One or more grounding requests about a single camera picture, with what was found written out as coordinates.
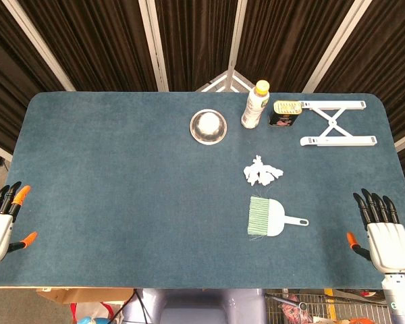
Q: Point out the right robot hand, orange thumb tip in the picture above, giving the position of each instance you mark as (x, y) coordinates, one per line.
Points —
(389, 246)

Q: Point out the white brush with green bristles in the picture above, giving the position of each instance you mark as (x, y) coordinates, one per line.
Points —
(273, 219)

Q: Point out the white paper scrap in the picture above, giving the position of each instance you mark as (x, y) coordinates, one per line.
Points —
(250, 175)
(265, 178)
(257, 161)
(276, 173)

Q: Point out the small silver metal bowl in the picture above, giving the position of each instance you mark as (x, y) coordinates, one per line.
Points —
(208, 127)

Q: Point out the brown cardboard box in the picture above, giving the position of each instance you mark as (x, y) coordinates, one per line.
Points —
(87, 295)

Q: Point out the white folding laptop stand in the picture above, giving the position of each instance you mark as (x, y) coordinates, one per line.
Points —
(337, 140)

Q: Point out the red and white bag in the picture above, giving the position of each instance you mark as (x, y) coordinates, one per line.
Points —
(91, 310)

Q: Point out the blue felt table mat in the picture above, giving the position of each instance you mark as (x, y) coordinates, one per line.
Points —
(121, 185)

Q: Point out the black and gold tin can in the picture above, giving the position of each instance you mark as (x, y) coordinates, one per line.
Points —
(283, 116)

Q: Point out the white bottle with yellow cap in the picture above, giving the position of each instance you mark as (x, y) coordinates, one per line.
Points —
(253, 109)

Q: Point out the purple robot torso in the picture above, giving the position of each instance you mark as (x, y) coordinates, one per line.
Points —
(195, 308)

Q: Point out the dark brown curtain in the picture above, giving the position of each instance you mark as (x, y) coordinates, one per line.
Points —
(104, 40)

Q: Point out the white screen frame pole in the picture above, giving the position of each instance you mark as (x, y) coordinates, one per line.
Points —
(153, 44)
(337, 44)
(37, 40)
(237, 33)

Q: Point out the white screen base frame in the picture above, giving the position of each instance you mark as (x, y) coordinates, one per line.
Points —
(234, 82)

